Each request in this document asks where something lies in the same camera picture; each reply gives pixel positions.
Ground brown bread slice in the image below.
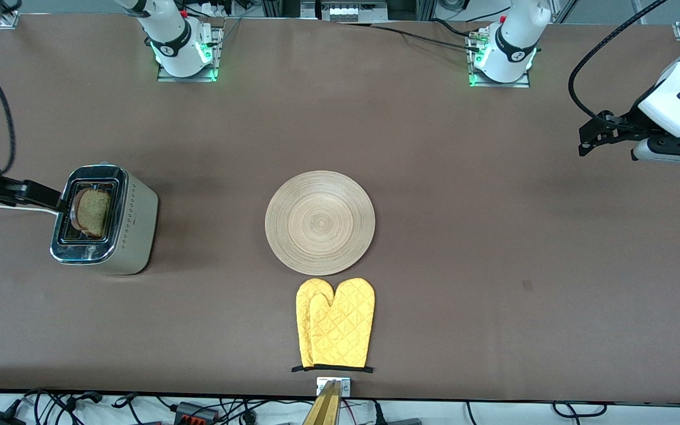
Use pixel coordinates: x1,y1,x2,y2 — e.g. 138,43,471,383
70,188,112,240

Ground round wooden plate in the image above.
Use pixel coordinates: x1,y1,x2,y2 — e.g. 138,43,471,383
264,171,376,276

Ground silver two-slot toaster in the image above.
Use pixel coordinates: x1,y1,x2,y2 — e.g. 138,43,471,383
50,162,159,276

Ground black and red connector box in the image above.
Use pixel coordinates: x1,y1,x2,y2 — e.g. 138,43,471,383
175,401,221,423

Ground white power strip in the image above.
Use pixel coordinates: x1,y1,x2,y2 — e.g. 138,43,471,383
321,0,389,22

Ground yellow quilted oven mitt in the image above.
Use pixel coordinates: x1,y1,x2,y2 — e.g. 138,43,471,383
291,279,336,373
309,278,376,373

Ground yellow wooden pole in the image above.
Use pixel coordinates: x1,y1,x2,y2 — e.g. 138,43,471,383
302,380,344,425

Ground white toaster power cord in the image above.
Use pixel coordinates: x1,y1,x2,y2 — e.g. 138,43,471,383
0,204,60,215

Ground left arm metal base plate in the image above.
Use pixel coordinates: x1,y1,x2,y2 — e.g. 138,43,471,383
469,30,531,89

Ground short black table cable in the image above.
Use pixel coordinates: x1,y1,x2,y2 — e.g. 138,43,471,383
431,18,482,37

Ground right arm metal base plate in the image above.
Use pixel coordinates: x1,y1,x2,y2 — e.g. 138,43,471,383
157,27,224,83

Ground long black table cable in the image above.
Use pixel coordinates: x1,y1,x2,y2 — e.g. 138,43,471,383
340,22,482,53

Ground black tangled floor cables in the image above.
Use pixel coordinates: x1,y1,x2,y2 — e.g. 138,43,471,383
21,388,140,425

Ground black looped floor cable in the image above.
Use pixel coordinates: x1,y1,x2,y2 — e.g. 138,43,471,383
552,401,607,418

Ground small metal mounting bracket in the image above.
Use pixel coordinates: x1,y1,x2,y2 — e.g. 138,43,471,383
316,377,352,397

